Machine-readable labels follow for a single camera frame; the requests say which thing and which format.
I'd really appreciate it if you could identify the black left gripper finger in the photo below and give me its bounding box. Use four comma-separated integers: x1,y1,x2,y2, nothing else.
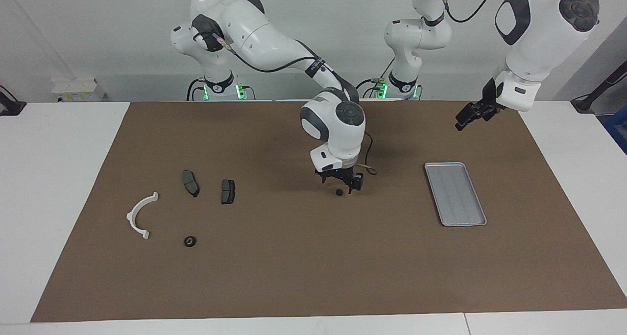
470,101,495,121
455,106,480,131

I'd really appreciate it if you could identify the silver metal tray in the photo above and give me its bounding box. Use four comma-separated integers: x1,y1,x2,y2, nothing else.
424,162,487,227

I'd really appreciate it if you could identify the brown table mat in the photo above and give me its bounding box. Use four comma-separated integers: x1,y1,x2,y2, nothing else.
30,100,627,323

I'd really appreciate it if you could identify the blue crate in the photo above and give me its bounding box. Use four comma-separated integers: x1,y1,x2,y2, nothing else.
602,105,627,154

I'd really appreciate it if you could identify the dark rounded brake pad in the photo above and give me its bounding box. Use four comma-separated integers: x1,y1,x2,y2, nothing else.
182,170,200,198

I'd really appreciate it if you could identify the white background box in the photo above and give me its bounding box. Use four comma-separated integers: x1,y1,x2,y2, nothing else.
51,78,106,103

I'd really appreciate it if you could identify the black table clamp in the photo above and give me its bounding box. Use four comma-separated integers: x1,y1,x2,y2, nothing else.
0,84,26,116

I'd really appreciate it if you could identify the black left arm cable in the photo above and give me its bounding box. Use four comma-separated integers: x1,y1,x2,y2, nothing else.
441,0,503,23

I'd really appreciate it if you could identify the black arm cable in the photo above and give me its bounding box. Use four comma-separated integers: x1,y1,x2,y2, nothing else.
441,0,503,23
196,31,379,176

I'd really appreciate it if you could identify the black left base cable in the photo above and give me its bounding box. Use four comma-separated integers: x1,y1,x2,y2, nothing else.
349,60,398,99

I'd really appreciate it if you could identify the black base cable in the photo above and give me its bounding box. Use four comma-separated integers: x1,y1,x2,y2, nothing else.
186,78,206,101
349,60,398,99

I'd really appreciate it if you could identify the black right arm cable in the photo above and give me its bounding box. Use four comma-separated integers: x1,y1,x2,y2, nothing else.
196,31,379,176

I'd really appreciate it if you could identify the black right base cable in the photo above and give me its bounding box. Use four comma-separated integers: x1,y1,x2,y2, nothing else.
186,78,206,101

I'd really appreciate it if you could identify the white curved plastic bracket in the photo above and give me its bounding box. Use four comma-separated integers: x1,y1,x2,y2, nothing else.
126,192,160,240

